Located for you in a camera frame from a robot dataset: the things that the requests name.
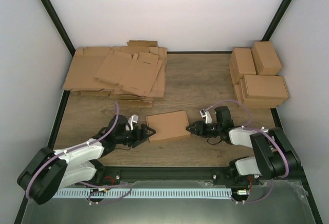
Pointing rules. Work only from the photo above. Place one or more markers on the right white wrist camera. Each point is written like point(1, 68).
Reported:
point(206, 116)

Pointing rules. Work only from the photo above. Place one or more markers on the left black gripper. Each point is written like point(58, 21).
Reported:
point(139, 138)

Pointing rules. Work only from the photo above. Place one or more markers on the light blue slotted cable duct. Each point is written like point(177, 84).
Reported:
point(214, 193)

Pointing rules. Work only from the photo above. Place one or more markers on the folded box back right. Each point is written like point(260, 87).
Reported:
point(265, 59)

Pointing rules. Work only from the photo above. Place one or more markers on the folded box front top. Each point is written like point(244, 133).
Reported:
point(264, 87)

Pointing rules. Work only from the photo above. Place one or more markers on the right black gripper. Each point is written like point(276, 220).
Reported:
point(200, 129)

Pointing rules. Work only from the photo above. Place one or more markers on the left black frame post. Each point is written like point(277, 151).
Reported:
point(58, 25)

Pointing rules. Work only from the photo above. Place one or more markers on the black frame post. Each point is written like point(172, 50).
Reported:
point(276, 19)
point(58, 25)

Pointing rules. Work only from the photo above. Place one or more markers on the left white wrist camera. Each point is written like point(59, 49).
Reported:
point(131, 122)

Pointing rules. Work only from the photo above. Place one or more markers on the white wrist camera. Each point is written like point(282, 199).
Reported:
point(131, 122)
point(206, 116)

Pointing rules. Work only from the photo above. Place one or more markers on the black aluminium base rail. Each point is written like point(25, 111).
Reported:
point(217, 175)

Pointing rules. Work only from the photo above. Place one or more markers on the stack of flat cardboard sheets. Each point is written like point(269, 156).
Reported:
point(134, 74)

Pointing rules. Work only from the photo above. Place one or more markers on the folded box back middle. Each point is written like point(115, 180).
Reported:
point(241, 63)

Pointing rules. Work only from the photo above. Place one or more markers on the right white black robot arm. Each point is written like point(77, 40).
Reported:
point(273, 154)

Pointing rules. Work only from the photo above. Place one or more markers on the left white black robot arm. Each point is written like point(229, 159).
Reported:
point(52, 170)

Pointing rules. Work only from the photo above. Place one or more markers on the folded box front bottom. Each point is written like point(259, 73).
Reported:
point(257, 103)

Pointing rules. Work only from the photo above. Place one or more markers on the right black frame post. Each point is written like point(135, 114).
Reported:
point(276, 19)

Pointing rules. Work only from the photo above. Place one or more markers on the cardboard box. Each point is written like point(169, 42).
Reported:
point(168, 126)

